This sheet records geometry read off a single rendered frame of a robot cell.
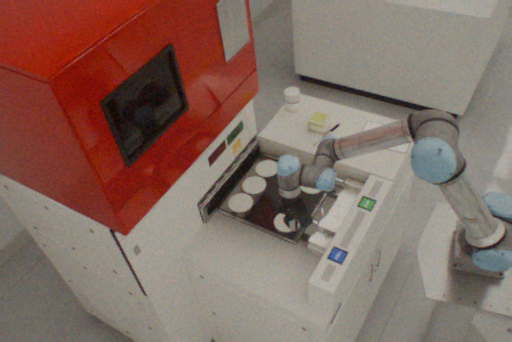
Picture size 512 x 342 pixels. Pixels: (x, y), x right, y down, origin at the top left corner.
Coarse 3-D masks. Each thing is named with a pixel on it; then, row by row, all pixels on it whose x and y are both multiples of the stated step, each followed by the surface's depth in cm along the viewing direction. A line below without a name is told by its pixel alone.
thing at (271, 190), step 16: (272, 160) 211; (256, 176) 206; (272, 176) 204; (240, 192) 200; (272, 192) 198; (304, 192) 196; (320, 192) 195; (224, 208) 195; (256, 208) 193; (272, 208) 192; (256, 224) 188; (272, 224) 187
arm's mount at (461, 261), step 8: (456, 232) 177; (456, 240) 174; (456, 248) 171; (456, 256) 169; (464, 256) 169; (456, 264) 174; (464, 264) 171; (472, 264) 169; (472, 272) 172; (480, 272) 171; (488, 272) 170; (496, 272) 170; (504, 272) 170
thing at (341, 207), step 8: (344, 192) 197; (352, 192) 196; (336, 200) 194; (344, 200) 194; (352, 200) 193; (336, 208) 191; (344, 208) 191; (328, 216) 189; (336, 216) 189; (344, 216) 188; (336, 224) 186; (320, 232) 184; (328, 240) 181; (312, 248) 180
